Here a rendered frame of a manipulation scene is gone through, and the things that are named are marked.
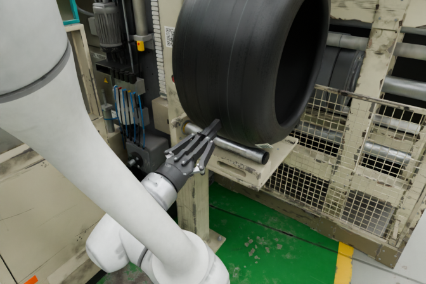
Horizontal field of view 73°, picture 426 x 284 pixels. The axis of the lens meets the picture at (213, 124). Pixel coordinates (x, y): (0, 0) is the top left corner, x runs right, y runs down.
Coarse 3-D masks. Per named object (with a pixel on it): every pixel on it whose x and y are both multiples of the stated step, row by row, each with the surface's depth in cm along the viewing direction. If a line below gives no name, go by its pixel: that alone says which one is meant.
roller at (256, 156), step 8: (184, 128) 109; (192, 128) 108; (200, 128) 107; (216, 136) 103; (216, 144) 103; (224, 144) 100; (232, 144) 99; (240, 144) 98; (240, 152) 97; (248, 152) 96; (256, 152) 94; (264, 152) 94; (256, 160) 95; (264, 160) 93
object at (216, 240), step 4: (212, 232) 176; (212, 236) 173; (216, 236) 173; (220, 236) 170; (212, 240) 171; (216, 240) 171; (220, 240) 171; (224, 240) 172; (208, 244) 169; (212, 244) 169; (216, 244) 169; (220, 244) 169; (212, 248) 166; (216, 248) 166
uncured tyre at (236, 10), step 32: (192, 0) 74; (224, 0) 70; (256, 0) 66; (288, 0) 67; (320, 0) 90; (192, 32) 74; (224, 32) 69; (256, 32) 66; (288, 32) 115; (320, 32) 101; (192, 64) 75; (224, 64) 70; (256, 64) 68; (288, 64) 119; (320, 64) 105; (192, 96) 81; (224, 96) 73; (256, 96) 71; (288, 96) 117; (224, 128) 83; (256, 128) 79; (288, 128) 96
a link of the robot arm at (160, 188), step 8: (152, 176) 65; (160, 176) 65; (144, 184) 64; (152, 184) 63; (160, 184) 64; (168, 184) 64; (152, 192) 62; (160, 192) 63; (168, 192) 64; (176, 192) 66; (160, 200) 62; (168, 200) 64; (168, 208) 65
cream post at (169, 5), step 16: (160, 0) 100; (176, 0) 96; (160, 16) 103; (176, 16) 99; (176, 96) 116; (176, 112) 120; (192, 176) 133; (208, 176) 145; (192, 192) 138; (208, 192) 150; (192, 208) 144; (208, 208) 156; (192, 224) 150; (208, 224) 162; (208, 240) 169
